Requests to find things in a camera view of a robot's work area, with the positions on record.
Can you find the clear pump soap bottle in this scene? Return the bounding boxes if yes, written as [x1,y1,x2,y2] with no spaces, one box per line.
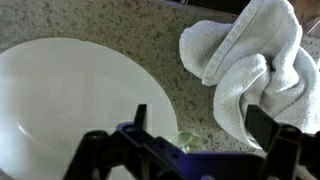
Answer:
[168,130,204,154]

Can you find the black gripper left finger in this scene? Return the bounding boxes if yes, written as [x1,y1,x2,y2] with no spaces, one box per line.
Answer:
[134,103,148,133]

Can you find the white crumpled towel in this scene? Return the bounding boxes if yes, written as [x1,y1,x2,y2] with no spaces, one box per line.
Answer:
[178,0,320,151]

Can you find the white oval sink basin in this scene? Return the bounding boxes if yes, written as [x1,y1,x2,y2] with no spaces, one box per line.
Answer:
[0,37,179,180]

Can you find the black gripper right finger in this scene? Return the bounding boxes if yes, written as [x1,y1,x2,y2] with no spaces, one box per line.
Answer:
[244,104,282,153]

